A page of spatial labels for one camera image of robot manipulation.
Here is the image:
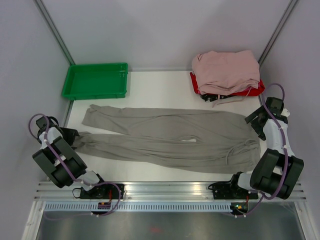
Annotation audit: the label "red folded garment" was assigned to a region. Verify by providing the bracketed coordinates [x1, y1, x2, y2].
[189, 72, 265, 97]

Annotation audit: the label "green plastic tray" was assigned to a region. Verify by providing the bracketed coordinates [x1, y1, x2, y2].
[61, 62, 128, 101]

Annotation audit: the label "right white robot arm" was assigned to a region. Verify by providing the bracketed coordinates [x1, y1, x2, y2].
[227, 97, 304, 200]

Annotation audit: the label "slotted grey cable duct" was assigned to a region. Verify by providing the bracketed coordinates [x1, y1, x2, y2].
[44, 201, 248, 213]

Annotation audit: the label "grey trousers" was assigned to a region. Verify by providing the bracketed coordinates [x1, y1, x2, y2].
[73, 105, 261, 174]

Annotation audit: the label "dark patterned folded garment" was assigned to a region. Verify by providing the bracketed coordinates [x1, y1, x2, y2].
[200, 94, 233, 102]

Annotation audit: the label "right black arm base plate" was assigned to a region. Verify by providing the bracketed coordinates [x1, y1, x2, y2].
[208, 182, 259, 200]

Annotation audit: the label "aluminium frame post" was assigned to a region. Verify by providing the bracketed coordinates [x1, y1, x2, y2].
[33, 0, 76, 66]
[258, 0, 300, 68]

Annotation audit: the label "left aluminium frame post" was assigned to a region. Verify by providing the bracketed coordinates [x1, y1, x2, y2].
[33, 0, 76, 66]

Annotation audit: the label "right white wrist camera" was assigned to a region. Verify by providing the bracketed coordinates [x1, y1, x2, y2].
[280, 108, 290, 124]

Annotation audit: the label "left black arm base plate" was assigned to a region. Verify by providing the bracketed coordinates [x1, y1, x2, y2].
[74, 183, 125, 200]

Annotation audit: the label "pink folded trousers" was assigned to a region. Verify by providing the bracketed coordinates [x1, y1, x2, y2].
[191, 50, 260, 96]

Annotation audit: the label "right aluminium frame post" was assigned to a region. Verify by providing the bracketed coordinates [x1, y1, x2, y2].
[258, 0, 300, 68]

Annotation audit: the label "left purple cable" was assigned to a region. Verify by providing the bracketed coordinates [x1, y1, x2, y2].
[27, 113, 123, 221]

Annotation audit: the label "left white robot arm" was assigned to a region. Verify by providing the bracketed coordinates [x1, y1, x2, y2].
[28, 113, 109, 199]

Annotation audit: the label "aluminium mounting rail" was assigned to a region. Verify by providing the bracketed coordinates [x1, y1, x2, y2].
[33, 181, 307, 201]

